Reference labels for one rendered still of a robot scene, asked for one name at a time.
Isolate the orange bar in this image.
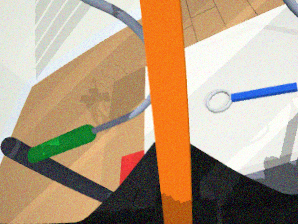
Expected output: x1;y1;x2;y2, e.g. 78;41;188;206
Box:
140;0;193;224

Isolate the blue flat bar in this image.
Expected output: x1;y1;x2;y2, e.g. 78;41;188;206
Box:
206;83;298;112

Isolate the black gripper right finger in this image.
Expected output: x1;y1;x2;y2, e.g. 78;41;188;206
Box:
190;144;298;224

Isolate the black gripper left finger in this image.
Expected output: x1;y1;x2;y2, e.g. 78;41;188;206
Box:
67;141;164;224

